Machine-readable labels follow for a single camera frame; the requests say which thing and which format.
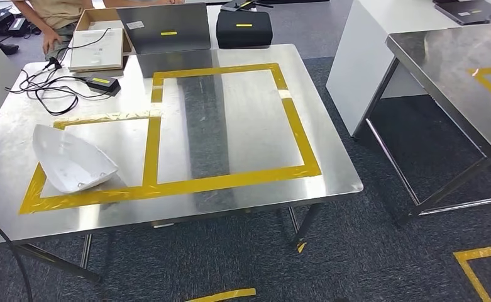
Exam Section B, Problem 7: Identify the thin black adapter cable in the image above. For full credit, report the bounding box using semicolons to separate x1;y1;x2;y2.
5;28;119;116

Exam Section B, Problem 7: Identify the brown cardboard box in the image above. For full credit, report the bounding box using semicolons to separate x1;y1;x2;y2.
73;8;135;57

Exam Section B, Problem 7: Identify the black fabric case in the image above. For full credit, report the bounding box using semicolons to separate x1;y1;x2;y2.
216;10;274;50

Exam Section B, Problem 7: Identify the black power adapter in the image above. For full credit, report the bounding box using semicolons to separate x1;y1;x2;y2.
84;74;122;97

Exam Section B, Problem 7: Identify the dark grey laptop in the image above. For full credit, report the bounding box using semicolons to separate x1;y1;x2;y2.
433;0;491;26

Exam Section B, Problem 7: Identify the steel workbench table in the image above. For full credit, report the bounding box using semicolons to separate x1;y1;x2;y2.
0;43;364;285

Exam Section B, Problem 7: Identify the yellow tape outline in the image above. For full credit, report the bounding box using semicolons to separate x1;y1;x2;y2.
468;36;491;111

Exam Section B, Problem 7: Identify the white desk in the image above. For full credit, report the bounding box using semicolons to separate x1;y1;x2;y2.
326;0;491;137

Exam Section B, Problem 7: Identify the person's hand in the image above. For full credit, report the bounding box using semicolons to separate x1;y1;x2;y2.
41;30;64;55

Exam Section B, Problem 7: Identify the black tool with yellow mark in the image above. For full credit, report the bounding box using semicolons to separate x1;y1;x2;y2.
220;0;274;13

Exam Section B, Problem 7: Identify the thin yellow tape square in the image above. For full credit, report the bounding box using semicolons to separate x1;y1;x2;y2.
453;243;491;302
185;288;257;302

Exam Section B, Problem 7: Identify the white curved plastic car part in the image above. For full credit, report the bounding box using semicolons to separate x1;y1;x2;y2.
31;124;119;194

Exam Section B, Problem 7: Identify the person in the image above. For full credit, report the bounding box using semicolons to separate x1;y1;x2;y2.
11;0;185;61

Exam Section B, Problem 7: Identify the wide glossy yellow tape frame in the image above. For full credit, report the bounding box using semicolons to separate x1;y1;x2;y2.
19;62;323;216

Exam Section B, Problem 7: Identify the steel table with tape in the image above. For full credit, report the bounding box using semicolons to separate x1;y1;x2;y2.
355;21;491;228

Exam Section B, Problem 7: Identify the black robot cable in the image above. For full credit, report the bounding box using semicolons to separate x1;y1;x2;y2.
0;210;35;302

